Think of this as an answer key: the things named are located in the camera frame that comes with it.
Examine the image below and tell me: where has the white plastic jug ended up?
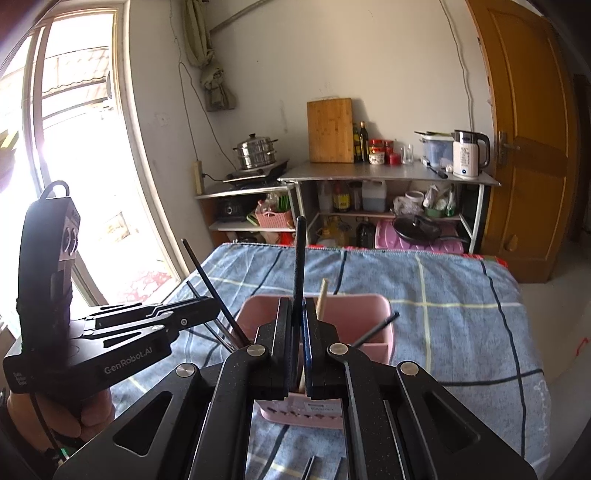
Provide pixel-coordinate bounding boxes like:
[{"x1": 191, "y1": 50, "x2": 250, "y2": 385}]
[{"x1": 361, "y1": 179, "x2": 388, "y2": 212}]

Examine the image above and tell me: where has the yellow oil bottle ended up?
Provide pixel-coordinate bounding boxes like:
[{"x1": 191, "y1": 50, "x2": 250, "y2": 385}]
[{"x1": 323, "y1": 219, "x2": 350, "y2": 248}]

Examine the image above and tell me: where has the blue plaid tablecloth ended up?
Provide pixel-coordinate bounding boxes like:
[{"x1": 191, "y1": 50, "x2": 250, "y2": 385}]
[{"x1": 111, "y1": 242, "x2": 552, "y2": 480}]

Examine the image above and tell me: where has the person's left hand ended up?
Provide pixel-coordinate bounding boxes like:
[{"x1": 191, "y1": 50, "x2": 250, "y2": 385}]
[{"x1": 7, "y1": 388, "x2": 115, "y2": 455}]

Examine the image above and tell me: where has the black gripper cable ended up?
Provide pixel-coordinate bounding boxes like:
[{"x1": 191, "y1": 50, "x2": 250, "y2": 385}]
[{"x1": 30, "y1": 392, "x2": 63, "y2": 464}]

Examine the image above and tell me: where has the clear plastic storage container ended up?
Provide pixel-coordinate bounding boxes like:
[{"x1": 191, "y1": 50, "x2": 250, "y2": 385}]
[{"x1": 419, "y1": 131, "x2": 455, "y2": 168}]

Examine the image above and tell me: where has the steel steamer pot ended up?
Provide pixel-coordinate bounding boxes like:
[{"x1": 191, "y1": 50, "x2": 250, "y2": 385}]
[{"x1": 233, "y1": 134, "x2": 280, "y2": 169}]

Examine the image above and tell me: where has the bamboo cutting board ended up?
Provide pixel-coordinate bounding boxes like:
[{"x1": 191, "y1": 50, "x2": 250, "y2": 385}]
[{"x1": 307, "y1": 98, "x2": 354, "y2": 164}]

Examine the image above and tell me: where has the glass sliding door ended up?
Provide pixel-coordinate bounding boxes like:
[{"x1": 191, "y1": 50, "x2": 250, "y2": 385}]
[{"x1": 0, "y1": 4, "x2": 197, "y2": 324}]

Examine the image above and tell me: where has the pink plastic utensil basket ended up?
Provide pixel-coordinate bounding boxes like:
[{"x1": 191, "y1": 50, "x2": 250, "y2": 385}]
[{"x1": 235, "y1": 294, "x2": 396, "y2": 431}]

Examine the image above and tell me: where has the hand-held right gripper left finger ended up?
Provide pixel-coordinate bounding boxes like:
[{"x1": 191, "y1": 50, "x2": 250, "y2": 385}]
[{"x1": 51, "y1": 298, "x2": 294, "y2": 480}]

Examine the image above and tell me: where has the white wall cable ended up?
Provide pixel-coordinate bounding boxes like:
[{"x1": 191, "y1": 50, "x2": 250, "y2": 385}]
[{"x1": 438, "y1": 0, "x2": 477, "y2": 133}]

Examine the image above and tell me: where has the wooden side shelf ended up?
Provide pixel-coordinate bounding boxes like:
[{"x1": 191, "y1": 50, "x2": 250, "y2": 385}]
[{"x1": 194, "y1": 182, "x2": 298, "y2": 247}]

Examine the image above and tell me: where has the white electric kettle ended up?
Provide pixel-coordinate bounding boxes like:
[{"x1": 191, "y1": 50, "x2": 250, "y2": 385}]
[{"x1": 451, "y1": 130, "x2": 491, "y2": 180}]

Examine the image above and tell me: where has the metal kitchen table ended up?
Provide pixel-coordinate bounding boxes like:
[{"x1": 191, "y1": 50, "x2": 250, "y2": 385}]
[{"x1": 277, "y1": 161, "x2": 502, "y2": 256}]

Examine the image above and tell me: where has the grey hanging cloth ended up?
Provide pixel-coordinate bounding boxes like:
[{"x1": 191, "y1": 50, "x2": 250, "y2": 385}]
[{"x1": 184, "y1": 0, "x2": 237, "y2": 112}]

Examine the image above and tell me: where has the small pink woven basket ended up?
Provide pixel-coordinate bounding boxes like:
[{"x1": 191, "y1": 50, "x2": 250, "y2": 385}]
[{"x1": 255, "y1": 209, "x2": 293, "y2": 230}]

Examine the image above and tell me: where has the black frying pan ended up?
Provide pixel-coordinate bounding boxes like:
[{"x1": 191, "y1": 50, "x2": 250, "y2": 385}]
[{"x1": 392, "y1": 215, "x2": 468, "y2": 246}]

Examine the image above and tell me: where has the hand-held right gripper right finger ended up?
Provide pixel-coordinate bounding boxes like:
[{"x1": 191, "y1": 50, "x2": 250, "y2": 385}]
[{"x1": 305, "y1": 298, "x2": 539, "y2": 480}]

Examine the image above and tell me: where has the silver metal chopstick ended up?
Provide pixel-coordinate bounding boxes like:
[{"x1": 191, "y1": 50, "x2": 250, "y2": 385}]
[{"x1": 186, "y1": 281, "x2": 234, "y2": 349}]

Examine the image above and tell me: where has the wooden door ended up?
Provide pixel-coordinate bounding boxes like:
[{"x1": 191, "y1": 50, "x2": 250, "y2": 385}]
[{"x1": 465, "y1": 0, "x2": 581, "y2": 283}]

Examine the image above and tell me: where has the beige chopstick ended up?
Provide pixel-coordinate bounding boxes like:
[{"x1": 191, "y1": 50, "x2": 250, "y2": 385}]
[{"x1": 316, "y1": 278, "x2": 330, "y2": 321}]

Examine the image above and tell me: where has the metal door handle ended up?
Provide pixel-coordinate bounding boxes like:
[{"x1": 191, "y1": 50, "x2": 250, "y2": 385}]
[{"x1": 498, "y1": 131, "x2": 520, "y2": 163}]

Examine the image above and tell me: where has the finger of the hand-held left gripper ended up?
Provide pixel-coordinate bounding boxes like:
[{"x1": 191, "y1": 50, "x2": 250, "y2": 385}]
[
  {"x1": 85, "y1": 298, "x2": 220, "y2": 329},
  {"x1": 69, "y1": 324, "x2": 178, "y2": 346}
]

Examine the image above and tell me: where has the black induction stove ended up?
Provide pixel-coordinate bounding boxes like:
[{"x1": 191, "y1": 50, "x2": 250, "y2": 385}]
[{"x1": 223, "y1": 160, "x2": 290, "y2": 186}]

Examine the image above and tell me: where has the black power cable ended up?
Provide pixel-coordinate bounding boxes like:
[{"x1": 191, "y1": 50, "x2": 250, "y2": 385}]
[{"x1": 178, "y1": 60, "x2": 241, "y2": 183}]

